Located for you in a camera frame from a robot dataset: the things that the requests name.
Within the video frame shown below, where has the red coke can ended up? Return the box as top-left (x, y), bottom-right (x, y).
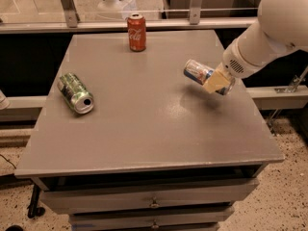
top-left (127, 13), bottom-right (146, 52)

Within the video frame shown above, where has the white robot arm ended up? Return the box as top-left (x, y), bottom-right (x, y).
top-left (203, 0), bottom-right (308, 93)

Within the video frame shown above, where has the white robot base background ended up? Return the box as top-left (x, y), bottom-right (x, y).
top-left (97, 0), bottom-right (137, 20)

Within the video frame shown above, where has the blue silver redbull can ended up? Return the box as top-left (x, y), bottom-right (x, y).
top-left (184, 60), bottom-right (235, 95)

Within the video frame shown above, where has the black caster leg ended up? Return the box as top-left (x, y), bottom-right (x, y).
top-left (27, 185), bottom-right (45, 218)

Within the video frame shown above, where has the top grey drawer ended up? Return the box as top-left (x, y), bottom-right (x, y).
top-left (40, 178), bottom-right (259, 214)

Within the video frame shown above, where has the black floor cable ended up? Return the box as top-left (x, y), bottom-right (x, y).
top-left (0, 153), bottom-right (17, 170)

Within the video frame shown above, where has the grey drawer cabinet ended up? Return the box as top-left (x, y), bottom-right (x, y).
top-left (15, 30), bottom-right (283, 231)

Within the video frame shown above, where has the grey drawer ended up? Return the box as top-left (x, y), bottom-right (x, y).
top-left (69, 206), bottom-right (234, 231)
top-left (40, 178), bottom-right (259, 214)

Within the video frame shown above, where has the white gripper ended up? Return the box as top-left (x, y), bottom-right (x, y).
top-left (203, 38), bottom-right (264, 93)

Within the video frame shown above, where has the metal railing frame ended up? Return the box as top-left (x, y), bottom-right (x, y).
top-left (0, 0), bottom-right (308, 35)

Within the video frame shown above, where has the green soda can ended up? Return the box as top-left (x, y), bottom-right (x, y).
top-left (57, 72), bottom-right (94, 115)

